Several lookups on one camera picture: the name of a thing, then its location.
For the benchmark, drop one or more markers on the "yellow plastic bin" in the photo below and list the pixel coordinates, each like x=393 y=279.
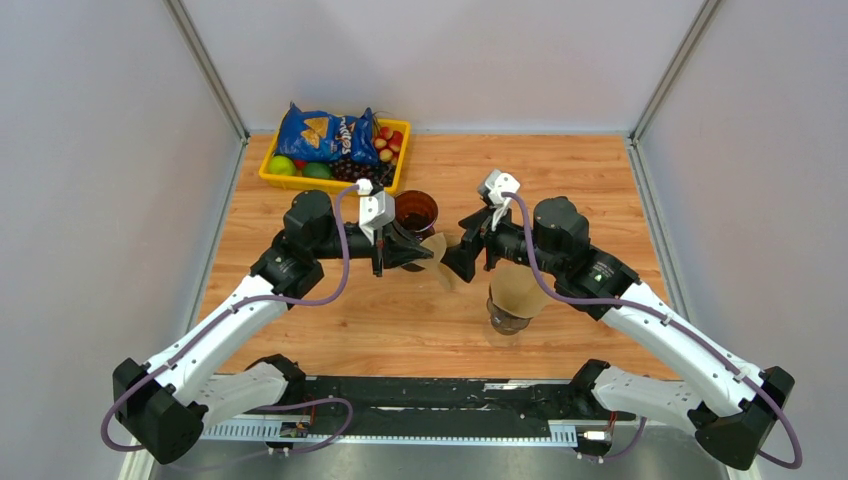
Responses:
x=297 y=182

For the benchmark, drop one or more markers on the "green avocado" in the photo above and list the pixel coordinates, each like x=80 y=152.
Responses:
x=317 y=170

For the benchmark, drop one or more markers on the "blue chips bag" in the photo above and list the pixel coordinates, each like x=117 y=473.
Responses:
x=319 y=136

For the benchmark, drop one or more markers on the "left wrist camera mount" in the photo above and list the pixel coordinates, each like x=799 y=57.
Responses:
x=376 y=208

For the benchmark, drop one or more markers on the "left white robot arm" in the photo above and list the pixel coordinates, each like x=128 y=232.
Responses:
x=232 y=318

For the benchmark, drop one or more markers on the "green lime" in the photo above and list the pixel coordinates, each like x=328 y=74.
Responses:
x=281 y=165

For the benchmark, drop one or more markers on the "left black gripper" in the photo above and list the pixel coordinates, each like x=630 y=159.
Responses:
x=396 y=248

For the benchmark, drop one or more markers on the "paper coffee filter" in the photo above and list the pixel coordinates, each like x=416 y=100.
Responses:
x=515 y=290

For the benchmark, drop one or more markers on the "dark grape bunch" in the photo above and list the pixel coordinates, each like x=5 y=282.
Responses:
x=346 y=170

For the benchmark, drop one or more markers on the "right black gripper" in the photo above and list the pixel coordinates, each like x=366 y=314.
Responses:
x=461 y=257

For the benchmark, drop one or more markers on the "brown amber dripper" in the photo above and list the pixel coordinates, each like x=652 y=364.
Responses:
x=417 y=212

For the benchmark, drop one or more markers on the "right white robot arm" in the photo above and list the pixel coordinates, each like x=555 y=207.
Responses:
x=729 y=405

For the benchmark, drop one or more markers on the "aluminium frame rail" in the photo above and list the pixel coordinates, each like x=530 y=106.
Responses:
x=277 y=404

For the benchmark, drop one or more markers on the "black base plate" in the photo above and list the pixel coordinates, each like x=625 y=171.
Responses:
x=443 y=411

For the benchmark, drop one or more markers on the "clear glass dripper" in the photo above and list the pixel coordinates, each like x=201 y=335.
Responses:
x=510 y=318

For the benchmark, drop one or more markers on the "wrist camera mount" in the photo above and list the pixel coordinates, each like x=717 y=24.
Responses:
x=376 y=208
x=496 y=190

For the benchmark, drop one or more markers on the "red apples pile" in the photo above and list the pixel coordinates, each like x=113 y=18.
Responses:
x=388 y=144

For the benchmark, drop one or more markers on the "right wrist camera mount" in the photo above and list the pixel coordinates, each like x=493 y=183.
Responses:
x=496 y=190

